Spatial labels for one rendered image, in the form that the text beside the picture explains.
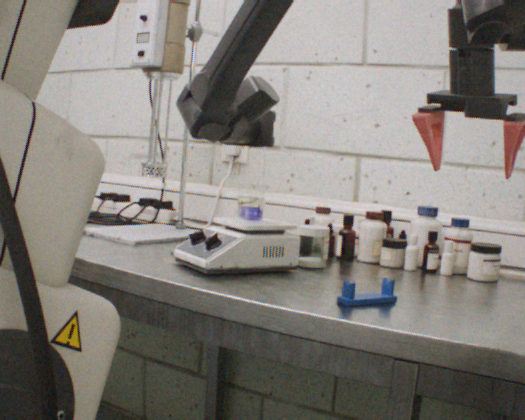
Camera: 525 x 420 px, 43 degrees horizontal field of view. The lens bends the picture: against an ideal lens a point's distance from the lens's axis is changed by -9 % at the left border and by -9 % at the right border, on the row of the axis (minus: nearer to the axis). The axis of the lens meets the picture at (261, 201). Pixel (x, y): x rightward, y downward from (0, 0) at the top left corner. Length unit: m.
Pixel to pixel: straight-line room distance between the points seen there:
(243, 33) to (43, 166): 0.69
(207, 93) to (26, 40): 0.70
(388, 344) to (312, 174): 0.90
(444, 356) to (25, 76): 0.69
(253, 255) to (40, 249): 0.94
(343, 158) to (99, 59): 0.97
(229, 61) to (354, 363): 0.48
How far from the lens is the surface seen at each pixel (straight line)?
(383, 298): 1.12
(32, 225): 0.37
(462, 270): 1.48
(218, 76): 1.07
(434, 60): 1.67
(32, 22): 0.42
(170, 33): 1.69
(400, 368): 1.00
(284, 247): 1.33
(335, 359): 1.05
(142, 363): 2.26
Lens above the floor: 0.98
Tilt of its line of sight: 4 degrees down
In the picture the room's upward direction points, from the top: 4 degrees clockwise
